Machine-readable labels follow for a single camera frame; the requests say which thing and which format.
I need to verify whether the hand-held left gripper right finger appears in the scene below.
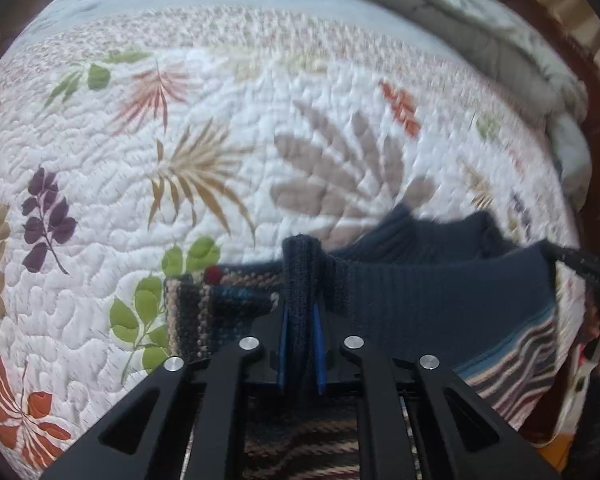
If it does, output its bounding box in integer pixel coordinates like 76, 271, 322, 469
310, 305, 564, 480

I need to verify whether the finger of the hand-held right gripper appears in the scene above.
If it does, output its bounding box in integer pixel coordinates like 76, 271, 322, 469
539, 239, 600, 308

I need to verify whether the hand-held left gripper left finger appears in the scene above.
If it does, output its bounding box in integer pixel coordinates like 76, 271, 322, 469
40, 304, 288, 480

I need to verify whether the striped knit sweater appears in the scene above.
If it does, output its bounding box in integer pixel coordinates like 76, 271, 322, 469
164, 204, 563, 480

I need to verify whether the person's right forearm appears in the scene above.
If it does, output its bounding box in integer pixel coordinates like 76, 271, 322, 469
562, 367, 600, 480

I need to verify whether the wooden headboard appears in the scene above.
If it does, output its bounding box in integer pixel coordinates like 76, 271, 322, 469
490, 0, 600, 221

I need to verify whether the grey comforter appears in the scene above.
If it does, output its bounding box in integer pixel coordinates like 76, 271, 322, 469
270, 0, 593, 211

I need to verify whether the floral quilted bedspread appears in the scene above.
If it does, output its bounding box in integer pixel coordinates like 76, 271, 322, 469
0, 0, 581, 480

